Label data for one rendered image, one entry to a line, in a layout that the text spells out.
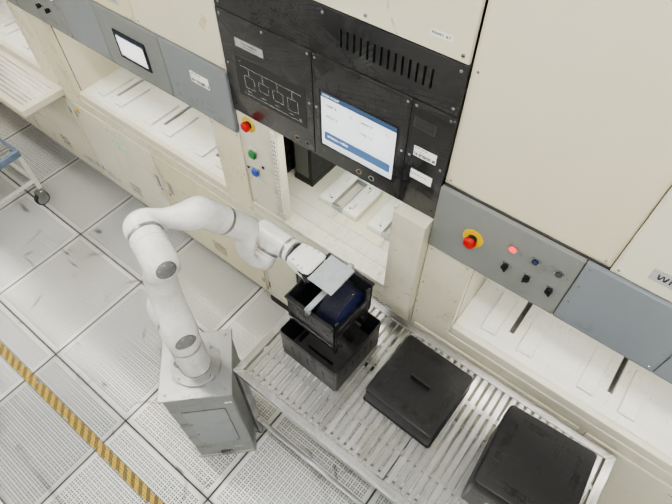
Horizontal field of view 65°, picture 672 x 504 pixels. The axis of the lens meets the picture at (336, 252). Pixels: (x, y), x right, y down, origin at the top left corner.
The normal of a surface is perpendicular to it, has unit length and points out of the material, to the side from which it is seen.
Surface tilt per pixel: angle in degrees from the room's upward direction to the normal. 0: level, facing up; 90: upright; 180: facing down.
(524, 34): 90
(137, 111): 0
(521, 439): 0
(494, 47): 90
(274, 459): 0
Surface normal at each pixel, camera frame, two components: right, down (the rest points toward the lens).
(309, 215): 0.00, -0.58
